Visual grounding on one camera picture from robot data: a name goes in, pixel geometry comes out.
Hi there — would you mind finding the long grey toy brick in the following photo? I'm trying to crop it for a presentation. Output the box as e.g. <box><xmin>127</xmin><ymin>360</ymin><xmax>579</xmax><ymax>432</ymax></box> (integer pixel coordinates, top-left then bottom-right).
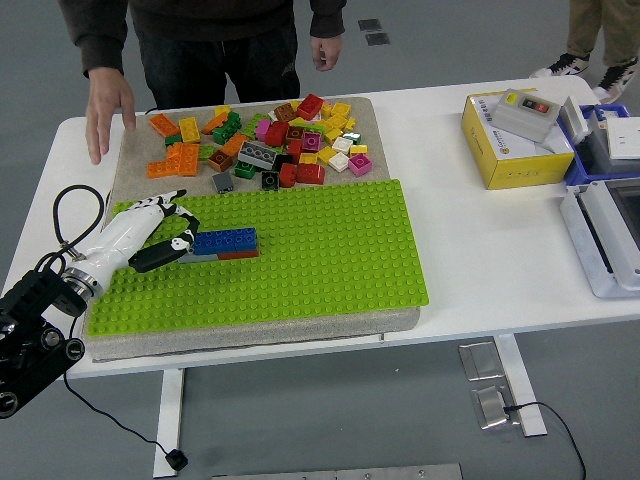
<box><xmin>237</xmin><ymin>141</ymin><xmax>278</xmax><ymax>171</ymax></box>

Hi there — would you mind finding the white wall socket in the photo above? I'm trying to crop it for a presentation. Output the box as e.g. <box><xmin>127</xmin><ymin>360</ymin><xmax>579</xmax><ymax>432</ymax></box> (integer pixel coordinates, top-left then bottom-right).
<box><xmin>605</xmin><ymin>116</ymin><xmax>640</xmax><ymax>161</ymax></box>

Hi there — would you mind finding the person's left hand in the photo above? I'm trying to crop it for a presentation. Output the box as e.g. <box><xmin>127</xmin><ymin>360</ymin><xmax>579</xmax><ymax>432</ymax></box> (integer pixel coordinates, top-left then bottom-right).
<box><xmin>309</xmin><ymin>33</ymin><xmax>345</xmax><ymax>72</ymax></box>

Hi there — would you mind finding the black floor cable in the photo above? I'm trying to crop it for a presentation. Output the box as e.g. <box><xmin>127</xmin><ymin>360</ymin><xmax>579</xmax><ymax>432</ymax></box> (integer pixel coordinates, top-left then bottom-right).
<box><xmin>502</xmin><ymin>401</ymin><xmax>587</xmax><ymax>480</ymax></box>

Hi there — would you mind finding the grey push-button switch box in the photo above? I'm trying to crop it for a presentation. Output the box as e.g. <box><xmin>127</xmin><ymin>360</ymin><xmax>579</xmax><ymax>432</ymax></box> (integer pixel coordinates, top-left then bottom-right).
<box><xmin>492</xmin><ymin>88</ymin><xmax>560</xmax><ymax>144</ymax></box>

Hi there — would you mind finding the yellow cardboard box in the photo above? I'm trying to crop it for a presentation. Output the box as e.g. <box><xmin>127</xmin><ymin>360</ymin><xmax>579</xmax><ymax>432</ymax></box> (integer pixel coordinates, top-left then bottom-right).
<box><xmin>460</xmin><ymin>92</ymin><xmax>575</xmax><ymax>191</ymax></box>

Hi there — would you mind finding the green studded baseplate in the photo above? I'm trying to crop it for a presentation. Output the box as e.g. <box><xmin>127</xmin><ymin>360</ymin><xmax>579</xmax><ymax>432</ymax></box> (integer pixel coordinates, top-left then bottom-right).
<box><xmin>87</xmin><ymin>178</ymin><xmax>431</xmax><ymax>337</ymax></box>

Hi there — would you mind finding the blue plastic bin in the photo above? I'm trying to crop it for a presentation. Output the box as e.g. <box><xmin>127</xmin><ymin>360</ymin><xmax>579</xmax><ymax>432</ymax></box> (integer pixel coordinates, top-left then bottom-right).
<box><xmin>563</xmin><ymin>102</ymin><xmax>640</xmax><ymax>189</ymax></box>

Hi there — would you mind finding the flat orange toy brick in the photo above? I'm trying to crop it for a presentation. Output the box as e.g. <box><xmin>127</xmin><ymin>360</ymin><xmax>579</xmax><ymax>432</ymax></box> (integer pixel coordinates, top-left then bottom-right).
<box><xmin>146</xmin><ymin>159</ymin><xmax>181</xmax><ymax>180</ymax></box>

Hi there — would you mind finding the small blue toy brick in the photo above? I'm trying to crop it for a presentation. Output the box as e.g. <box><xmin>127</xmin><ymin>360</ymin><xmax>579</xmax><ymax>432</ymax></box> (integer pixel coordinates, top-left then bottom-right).
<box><xmin>193</xmin><ymin>230</ymin><xmax>217</xmax><ymax>256</ymax></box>

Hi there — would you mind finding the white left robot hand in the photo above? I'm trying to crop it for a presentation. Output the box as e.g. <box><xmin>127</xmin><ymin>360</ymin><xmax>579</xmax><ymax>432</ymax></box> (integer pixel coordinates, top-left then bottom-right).
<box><xmin>77</xmin><ymin>188</ymin><xmax>202</xmax><ymax>292</ymax></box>

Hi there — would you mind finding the grey electrical module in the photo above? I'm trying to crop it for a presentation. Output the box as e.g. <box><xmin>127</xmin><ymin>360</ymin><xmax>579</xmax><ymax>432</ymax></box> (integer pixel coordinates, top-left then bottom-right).
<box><xmin>583</xmin><ymin>105</ymin><xmax>615</xmax><ymax>147</ymax></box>

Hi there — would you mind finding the dark green toy brick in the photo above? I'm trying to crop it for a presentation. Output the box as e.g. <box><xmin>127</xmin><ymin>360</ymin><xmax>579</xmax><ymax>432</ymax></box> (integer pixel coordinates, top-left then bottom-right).
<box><xmin>213</xmin><ymin>111</ymin><xmax>243</xmax><ymax>146</ymax></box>

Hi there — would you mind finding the person's right hand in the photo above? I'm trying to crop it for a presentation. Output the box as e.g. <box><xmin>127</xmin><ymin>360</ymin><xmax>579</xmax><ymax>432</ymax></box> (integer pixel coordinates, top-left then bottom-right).
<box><xmin>84</xmin><ymin>67</ymin><xmax>137</xmax><ymax>166</ymax></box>

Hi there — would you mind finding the grey-brown foam mat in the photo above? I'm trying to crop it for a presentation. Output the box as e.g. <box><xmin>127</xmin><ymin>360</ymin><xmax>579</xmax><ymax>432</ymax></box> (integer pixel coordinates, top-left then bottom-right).
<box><xmin>79</xmin><ymin>96</ymin><xmax>421</xmax><ymax>362</ymax></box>

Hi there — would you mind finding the small white plastic box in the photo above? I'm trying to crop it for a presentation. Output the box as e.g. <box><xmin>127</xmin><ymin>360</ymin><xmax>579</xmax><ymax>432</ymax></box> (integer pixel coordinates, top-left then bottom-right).
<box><xmin>558</xmin><ymin>95</ymin><xmax>592</xmax><ymax>146</ymax></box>

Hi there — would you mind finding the white table leg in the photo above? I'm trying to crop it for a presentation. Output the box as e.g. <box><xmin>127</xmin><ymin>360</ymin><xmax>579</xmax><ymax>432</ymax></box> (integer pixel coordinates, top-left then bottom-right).
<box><xmin>152</xmin><ymin>367</ymin><xmax>187</xmax><ymax>479</ymax></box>
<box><xmin>492</xmin><ymin>333</ymin><xmax>549</xmax><ymax>439</ymax></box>

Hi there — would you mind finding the metal floor plate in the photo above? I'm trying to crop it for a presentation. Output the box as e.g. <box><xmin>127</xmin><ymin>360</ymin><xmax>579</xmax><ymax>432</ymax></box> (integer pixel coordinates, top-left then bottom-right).
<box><xmin>458</xmin><ymin>341</ymin><xmax>504</xmax><ymax>383</ymax></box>
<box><xmin>469</xmin><ymin>383</ymin><xmax>519</xmax><ymax>431</ymax></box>

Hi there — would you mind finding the metal floor strip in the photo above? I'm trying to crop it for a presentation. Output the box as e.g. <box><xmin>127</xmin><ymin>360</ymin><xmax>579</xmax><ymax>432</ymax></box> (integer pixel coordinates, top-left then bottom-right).
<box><xmin>212</xmin><ymin>463</ymin><xmax>464</xmax><ymax>480</ymax></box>

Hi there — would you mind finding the black plug with cord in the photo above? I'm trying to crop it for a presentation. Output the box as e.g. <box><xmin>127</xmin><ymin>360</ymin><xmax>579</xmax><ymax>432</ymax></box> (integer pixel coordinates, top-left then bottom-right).
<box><xmin>62</xmin><ymin>367</ymin><xmax>189</xmax><ymax>471</ymax></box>

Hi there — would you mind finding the large blue toy brick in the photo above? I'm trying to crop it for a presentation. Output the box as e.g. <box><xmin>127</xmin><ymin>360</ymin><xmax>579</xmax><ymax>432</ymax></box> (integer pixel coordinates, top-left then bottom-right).
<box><xmin>213</xmin><ymin>228</ymin><xmax>259</xmax><ymax>253</ymax></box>

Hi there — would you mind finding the large white enclosure box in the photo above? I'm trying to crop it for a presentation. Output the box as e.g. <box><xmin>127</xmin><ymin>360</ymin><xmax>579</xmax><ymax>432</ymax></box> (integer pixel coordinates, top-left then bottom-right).
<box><xmin>558</xmin><ymin>177</ymin><xmax>640</xmax><ymax>300</ymax></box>

